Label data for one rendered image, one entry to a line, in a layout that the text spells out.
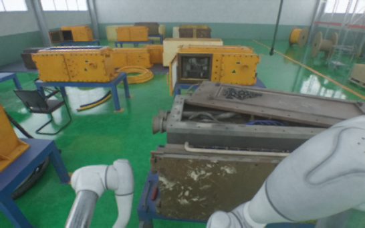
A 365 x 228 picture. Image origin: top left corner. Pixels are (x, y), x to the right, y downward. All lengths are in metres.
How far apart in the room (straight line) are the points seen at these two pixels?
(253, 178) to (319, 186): 0.82
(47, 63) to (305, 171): 4.49
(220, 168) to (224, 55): 2.74
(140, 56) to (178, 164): 6.21
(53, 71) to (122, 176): 3.72
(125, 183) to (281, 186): 0.84
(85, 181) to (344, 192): 0.99
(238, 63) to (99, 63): 2.63
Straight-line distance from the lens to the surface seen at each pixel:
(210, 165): 1.02
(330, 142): 0.32
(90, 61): 4.04
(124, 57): 7.22
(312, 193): 0.33
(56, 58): 4.41
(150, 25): 12.34
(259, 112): 1.20
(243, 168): 1.06
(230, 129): 1.03
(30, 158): 2.39
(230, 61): 3.59
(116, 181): 1.07
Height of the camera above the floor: 1.89
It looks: 29 degrees down
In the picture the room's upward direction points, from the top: straight up
